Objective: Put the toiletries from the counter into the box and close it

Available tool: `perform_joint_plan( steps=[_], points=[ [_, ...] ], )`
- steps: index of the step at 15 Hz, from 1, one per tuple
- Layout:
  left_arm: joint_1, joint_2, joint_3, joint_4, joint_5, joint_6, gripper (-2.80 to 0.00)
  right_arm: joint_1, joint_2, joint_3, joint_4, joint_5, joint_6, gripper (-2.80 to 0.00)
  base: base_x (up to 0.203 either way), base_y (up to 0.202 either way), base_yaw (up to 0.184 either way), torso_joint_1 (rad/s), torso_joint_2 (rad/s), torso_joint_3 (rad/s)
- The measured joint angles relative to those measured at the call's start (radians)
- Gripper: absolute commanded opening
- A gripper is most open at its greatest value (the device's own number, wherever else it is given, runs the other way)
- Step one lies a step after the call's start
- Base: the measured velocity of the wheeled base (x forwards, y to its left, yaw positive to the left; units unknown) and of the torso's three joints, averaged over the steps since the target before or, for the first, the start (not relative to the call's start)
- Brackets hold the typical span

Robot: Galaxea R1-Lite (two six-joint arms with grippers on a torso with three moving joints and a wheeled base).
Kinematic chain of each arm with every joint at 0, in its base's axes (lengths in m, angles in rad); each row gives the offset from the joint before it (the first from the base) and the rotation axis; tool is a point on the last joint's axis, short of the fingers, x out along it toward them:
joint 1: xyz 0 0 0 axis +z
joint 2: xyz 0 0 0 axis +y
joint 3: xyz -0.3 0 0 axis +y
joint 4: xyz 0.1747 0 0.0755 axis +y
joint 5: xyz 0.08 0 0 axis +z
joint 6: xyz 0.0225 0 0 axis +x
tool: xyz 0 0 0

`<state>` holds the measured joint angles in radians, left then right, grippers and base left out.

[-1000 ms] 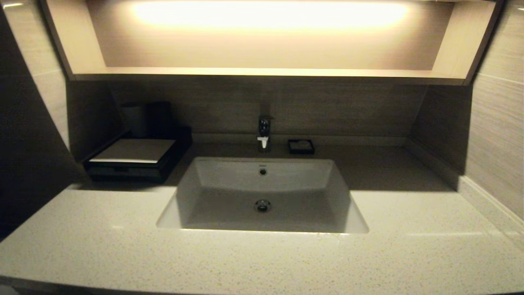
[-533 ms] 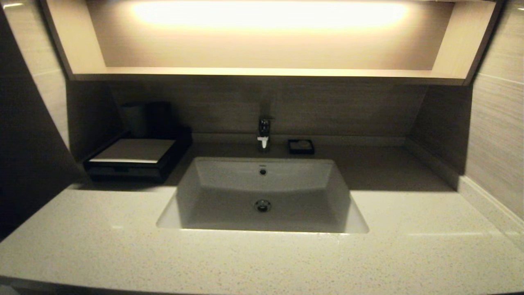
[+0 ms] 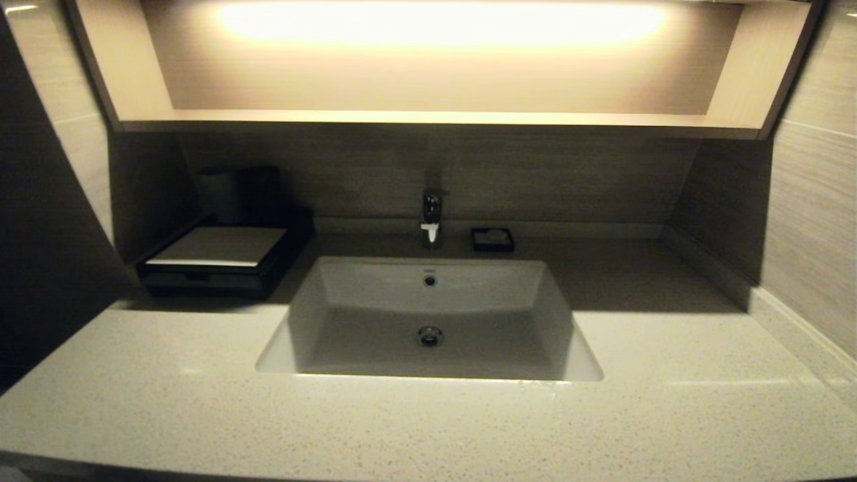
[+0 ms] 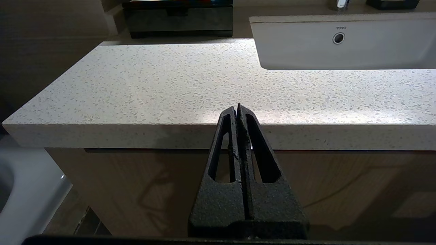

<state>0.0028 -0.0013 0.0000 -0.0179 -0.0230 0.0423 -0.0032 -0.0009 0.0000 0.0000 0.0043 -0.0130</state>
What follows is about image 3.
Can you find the black soap dish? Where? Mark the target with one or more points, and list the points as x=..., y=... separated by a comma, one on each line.
x=492, y=248

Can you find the black amenity drawer box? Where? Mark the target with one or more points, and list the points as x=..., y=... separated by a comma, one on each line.
x=221, y=246

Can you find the grey cup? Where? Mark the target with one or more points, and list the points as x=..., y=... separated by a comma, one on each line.
x=221, y=194

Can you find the wooden wall shelf niche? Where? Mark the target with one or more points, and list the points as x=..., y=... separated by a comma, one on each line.
x=120, y=67

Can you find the white sink basin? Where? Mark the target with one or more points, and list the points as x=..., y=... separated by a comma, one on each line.
x=469, y=294

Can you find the chrome faucet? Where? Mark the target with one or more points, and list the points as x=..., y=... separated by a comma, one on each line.
x=432, y=207

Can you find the chrome sink drain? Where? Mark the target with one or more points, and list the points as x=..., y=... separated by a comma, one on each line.
x=430, y=336

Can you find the black cup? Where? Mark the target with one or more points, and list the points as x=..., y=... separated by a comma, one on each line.
x=263, y=194

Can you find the warm light strip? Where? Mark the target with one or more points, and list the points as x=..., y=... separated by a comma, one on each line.
x=435, y=23

